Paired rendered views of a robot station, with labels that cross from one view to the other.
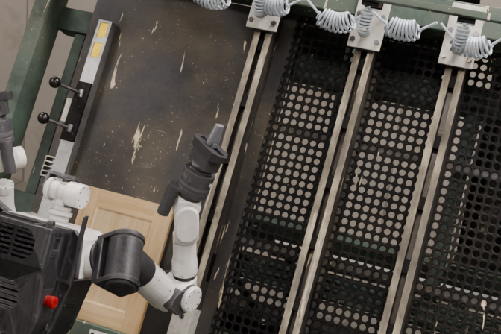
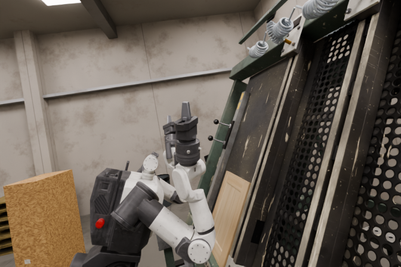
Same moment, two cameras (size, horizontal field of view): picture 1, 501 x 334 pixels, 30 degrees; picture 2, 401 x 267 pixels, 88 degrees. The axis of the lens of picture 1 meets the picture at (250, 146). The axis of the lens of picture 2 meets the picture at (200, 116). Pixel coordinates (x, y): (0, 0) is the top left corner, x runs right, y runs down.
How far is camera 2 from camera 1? 224 cm
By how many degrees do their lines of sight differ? 61
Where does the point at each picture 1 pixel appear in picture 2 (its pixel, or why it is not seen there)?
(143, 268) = (140, 212)
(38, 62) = (228, 118)
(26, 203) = not seen: hidden behind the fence
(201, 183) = (178, 148)
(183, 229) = (177, 187)
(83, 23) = not seen: hidden behind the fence
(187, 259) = (194, 214)
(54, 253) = (102, 191)
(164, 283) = (167, 230)
